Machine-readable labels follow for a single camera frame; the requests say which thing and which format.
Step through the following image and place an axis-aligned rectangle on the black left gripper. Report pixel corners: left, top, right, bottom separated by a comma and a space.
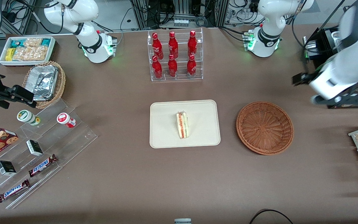
292, 72, 318, 86

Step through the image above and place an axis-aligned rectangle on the plastic-wrapped triangle sandwich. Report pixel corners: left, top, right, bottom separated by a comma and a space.
176, 112, 189, 139

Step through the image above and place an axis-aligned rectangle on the aluminium foil tray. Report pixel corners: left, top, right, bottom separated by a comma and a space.
31, 65, 58, 101

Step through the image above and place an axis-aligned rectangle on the light woven wicker basket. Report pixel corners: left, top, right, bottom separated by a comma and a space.
22, 61, 66, 109

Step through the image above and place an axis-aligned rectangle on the round brown wicker basket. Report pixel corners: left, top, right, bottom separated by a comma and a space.
236, 101, 294, 155

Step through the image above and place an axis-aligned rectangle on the cream rectangular tray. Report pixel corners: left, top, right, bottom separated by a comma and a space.
149, 100, 221, 149

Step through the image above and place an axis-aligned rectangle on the green-lidded sunflower jar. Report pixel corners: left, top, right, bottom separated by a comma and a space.
17, 110, 41, 126

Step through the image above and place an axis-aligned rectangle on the clear bag of crackers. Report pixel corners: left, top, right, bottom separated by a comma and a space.
13, 47, 49, 61
24, 38, 43, 48

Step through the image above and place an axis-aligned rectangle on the small black carton box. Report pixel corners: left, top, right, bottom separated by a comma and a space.
26, 140, 44, 156
0, 160, 17, 176

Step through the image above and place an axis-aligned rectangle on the red-lidded small jar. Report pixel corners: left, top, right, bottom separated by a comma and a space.
57, 113, 76, 128

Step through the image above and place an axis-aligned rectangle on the white plastic snack bin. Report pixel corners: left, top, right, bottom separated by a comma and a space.
0, 36, 56, 67

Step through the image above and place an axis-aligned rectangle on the Snickers chocolate bar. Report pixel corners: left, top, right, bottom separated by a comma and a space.
0, 179, 30, 203
28, 154, 58, 178

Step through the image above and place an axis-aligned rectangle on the clear acrylic tiered shelf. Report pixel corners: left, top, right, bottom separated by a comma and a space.
0, 99, 98, 209

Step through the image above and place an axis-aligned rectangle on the red cola bottle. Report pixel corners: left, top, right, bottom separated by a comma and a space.
188, 30, 198, 57
168, 31, 179, 59
168, 54, 178, 77
187, 54, 197, 78
152, 32, 164, 60
152, 56, 163, 79

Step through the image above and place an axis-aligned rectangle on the clear acrylic bottle rack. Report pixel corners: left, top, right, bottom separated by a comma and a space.
147, 28, 204, 82

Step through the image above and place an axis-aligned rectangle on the black metal frame stand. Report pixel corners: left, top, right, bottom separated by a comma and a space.
303, 27, 358, 109

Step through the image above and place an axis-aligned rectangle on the aluminium profile post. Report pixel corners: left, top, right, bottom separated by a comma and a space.
215, 0, 229, 28
17, 0, 37, 35
131, 0, 150, 30

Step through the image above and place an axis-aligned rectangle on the black cable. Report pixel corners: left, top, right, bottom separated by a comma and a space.
249, 209, 294, 224

